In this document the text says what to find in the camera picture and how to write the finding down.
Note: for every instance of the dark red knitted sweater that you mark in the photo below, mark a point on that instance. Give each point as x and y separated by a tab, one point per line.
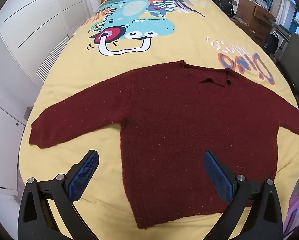
164	130

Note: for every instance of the white wardrobe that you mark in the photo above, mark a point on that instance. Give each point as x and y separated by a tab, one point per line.
27	22

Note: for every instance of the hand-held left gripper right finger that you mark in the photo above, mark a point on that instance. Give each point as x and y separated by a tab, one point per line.
218	173

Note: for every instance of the grey-green chair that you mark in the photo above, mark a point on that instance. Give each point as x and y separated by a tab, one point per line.
293	55

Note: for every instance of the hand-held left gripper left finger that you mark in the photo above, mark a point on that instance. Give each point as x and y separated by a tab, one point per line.
84	173

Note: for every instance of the yellow dinosaur printed bedspread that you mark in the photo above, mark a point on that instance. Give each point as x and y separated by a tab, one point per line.
164	50

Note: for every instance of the brown wooden cabinet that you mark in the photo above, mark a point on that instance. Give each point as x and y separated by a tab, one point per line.
253	17

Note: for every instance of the black backpack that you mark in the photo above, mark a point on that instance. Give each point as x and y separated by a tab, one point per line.
223	1

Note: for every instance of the dark shopping bag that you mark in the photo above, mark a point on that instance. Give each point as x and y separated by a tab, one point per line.
270	43

